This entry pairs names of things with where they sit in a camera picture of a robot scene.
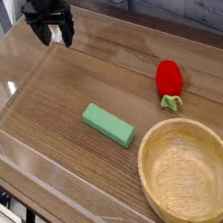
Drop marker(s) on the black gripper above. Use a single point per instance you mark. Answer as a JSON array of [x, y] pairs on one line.
[[59, 11]]

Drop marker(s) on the red plush strawberry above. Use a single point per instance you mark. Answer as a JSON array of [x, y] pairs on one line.
[[169, 84]]

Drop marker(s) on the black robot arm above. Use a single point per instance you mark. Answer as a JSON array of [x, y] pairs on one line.
[[41, 4]]

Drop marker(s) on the green rectangular block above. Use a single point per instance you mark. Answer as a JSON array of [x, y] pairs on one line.
[[109, 125]]

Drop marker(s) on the wooden bowl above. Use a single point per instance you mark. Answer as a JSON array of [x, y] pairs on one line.
[[180, 163]]

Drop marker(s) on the clear acrylic tray wall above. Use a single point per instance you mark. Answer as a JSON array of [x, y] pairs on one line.
[[62, 169]]

